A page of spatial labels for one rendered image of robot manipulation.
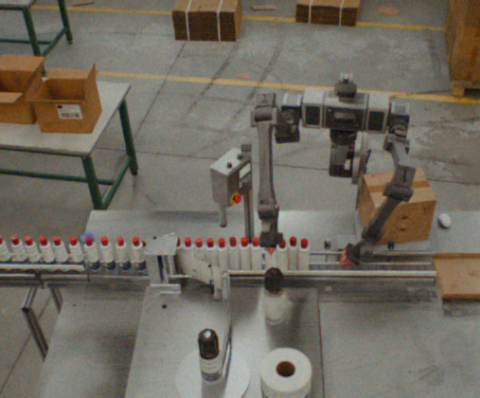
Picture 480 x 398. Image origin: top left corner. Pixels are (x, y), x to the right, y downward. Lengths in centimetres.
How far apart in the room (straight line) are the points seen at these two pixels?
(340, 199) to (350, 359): 212
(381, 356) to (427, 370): 20
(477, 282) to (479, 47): 299
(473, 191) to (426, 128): 82
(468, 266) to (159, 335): 150
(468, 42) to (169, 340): 388
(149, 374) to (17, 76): 254
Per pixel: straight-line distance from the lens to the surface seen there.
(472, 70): 600
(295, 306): 301
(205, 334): 255
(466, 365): 299
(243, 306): 301
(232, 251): 304
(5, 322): 439
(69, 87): 449
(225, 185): 278
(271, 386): 260
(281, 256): 303
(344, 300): 311
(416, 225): 331
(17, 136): 446
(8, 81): 477
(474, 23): 580
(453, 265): 334
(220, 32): 679
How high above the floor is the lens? 322
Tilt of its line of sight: 42 degrees down
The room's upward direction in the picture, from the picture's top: 3 degrees counter-clockwise
